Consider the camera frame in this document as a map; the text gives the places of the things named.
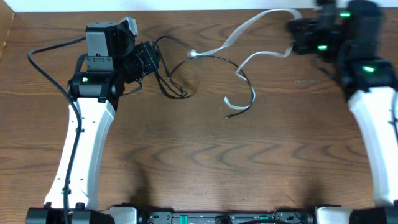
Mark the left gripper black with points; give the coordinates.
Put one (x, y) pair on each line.
(148, 55)

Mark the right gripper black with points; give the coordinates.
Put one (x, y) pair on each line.
(303, 40)

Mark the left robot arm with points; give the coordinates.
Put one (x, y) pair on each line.
(112, 60)

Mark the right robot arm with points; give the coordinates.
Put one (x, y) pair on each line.
(349, 40)

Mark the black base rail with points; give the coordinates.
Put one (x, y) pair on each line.
(280, 215)

